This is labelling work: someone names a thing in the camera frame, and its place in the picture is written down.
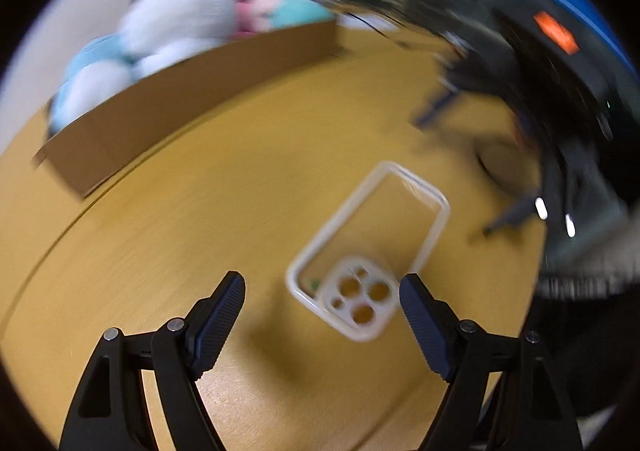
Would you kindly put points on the teal and pink plush toy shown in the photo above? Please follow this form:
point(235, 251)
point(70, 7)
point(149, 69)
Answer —
point(290, 11)

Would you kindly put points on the cardboard box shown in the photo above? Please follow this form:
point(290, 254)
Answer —
point(190, 101)

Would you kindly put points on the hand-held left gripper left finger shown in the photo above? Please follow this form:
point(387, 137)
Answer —
point(220, 326)

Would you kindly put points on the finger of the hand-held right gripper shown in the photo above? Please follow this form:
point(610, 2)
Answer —
point(435, 106)
point(512, 215)

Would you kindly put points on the clear white phone case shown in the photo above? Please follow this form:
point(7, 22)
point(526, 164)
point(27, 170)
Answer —
point(330, 298)

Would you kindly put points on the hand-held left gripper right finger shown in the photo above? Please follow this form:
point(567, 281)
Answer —
point(425, 331)

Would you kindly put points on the white and blue plush toy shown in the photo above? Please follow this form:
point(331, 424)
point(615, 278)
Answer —
point(170, 26)

